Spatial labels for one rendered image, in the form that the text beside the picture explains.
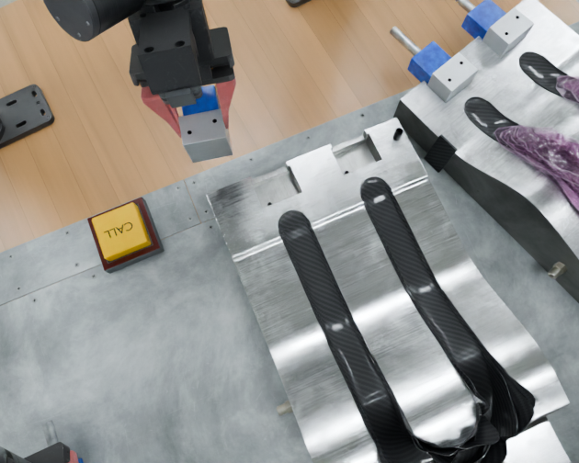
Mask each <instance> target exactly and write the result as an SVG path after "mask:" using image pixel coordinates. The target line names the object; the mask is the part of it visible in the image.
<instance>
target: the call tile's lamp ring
mask: <svg viewBox="0 0 579 463"><path fill-rule="evenodd" d="M131 202H133V203H134V204H139V206H140V209H141V212H142V215H143V218H144V221H145V224H146V226H147V229H148V232H149V234H150V236H151V239H152V242H153V245H152V246H150V247H147V248H145V249H142V250H140V251H138V252H136V253H134V254H130V255H127V256H125V257H122V258H120V259H119V260H116V261H114V262H111V263H109V264H108V262H107V259H105V258H104V255H103V253H102V250H101V247H100V244H99V241H98V238H97V234H96V231H95V228H94V225H93V222H92V219H93V218H94V217H97V216H99V215H102V214H104V213H107V212H109V211H111V210H113V209H110V210H107V211H105V212H102V213H100V214H97V215H96V216H93V217H91V218H88V219H87V220H88V223H89V226H90V229H91V232H92V234H93V237H94V240H95V243H96V248H97V250H98V253H99V256H100V259H101V262H102V265H103V267H104V270H107V269H110V268H111V267H114V266H116V265H120V264H122V263H125V262H127V261H130V260H131V259H134V258H136V257H138V256H141V255H143V254H147V253H150V252H151V251H154V250H156V249H158V248H160V246H159V243H158V241H157V239H156V236H155V233H154V230H153V226H152V224H151V222H150V219H149V216H148V213H147V211H146V208H145V206H144V204H143V201H142V198H137V199H134V200H133V201H130V202H128V203H125V204H123V205H120V206H118V207H115V208H114V209H117V208H120V207H122V206H125V205H127V204H130V203H131Z"/></svg>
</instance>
